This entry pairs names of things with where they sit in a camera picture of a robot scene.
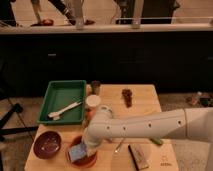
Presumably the red bowl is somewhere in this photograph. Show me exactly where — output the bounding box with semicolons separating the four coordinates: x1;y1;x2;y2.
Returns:
66;136;97;169

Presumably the black tripod stand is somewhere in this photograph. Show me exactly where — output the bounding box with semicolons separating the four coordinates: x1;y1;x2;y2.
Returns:
0;103;38;142

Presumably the brown rectangular block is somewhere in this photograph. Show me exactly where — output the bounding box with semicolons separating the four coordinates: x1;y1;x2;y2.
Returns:
128;144;149;171

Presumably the bunch of dark grapes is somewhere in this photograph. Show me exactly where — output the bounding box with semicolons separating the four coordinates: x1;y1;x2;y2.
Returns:
122;89;132;108

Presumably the blue sponge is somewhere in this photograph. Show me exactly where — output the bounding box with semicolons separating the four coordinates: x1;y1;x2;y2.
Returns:
68;143;87;162

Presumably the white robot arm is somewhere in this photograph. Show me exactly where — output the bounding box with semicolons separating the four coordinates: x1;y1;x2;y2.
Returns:
82;105;213;171

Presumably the purple bowl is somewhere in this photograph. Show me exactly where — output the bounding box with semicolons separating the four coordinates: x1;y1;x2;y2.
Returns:
33;131;61;159

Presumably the green plastic tray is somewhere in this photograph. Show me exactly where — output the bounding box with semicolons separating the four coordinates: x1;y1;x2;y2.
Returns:
38;80;86;125

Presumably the white round container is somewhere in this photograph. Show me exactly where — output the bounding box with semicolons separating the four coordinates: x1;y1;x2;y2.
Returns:
86;95;101;108

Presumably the orange tomato toy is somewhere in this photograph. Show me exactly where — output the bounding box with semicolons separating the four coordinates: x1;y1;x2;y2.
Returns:
86;109;94;121

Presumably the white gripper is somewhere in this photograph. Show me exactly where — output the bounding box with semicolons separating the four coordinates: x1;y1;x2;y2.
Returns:
82;129;102;157

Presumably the silver fork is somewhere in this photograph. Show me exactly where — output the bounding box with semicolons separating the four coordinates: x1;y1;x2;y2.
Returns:
114;138;125;153

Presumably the white plastic spoon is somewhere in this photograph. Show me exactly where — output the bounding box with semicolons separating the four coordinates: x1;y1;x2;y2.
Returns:
48;102;81;120

